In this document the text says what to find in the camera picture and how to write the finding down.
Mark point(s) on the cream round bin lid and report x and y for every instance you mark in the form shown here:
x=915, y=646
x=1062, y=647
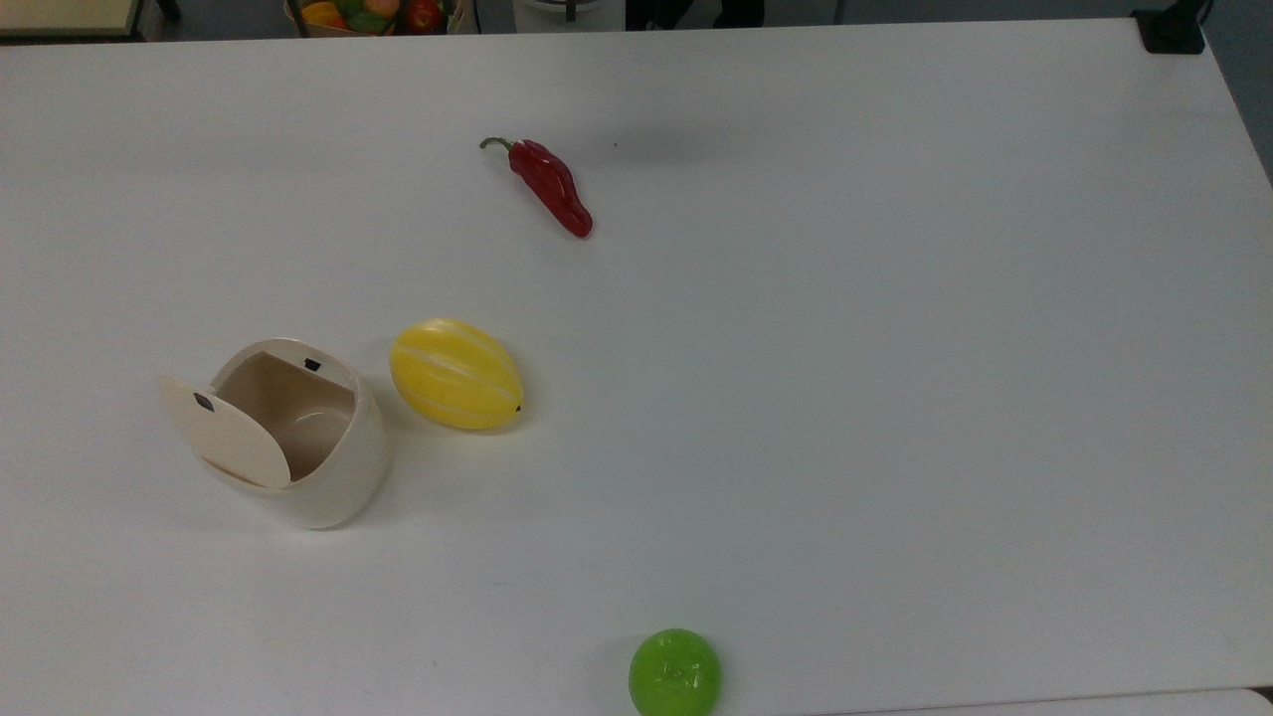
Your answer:
x=234, y=438

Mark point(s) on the cream plastic garbage bin body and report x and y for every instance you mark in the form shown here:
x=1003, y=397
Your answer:
x=343, y=477

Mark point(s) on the yellow striped toy melon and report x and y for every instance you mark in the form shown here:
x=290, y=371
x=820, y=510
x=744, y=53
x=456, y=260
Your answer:
x=455, y=375

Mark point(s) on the red toy chili pepper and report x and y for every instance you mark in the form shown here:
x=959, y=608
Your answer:
x=550, y=185

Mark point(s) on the green toy apple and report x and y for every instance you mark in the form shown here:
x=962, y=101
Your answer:
x=674, y=673

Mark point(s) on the dark rounded base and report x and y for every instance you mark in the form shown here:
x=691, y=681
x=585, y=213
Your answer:
x=696, y=12

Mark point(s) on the red toy tomato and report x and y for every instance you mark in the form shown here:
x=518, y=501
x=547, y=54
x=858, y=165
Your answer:
x=424, y=15

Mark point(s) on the green toy vegetable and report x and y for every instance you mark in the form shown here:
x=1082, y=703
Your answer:
x=366, y=22

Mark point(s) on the yellow toy bell pepper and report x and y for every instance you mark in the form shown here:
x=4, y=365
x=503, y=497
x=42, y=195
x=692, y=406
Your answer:
x=320, y=14

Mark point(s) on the basket of toy fruit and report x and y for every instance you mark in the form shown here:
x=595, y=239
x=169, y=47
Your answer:
x=298, y=24

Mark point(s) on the black table clamp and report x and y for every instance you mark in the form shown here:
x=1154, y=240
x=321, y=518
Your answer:
x=1172, y=30

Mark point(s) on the light wooden cabinet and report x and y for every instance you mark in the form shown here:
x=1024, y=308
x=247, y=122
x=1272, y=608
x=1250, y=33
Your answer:
x=70, y=16

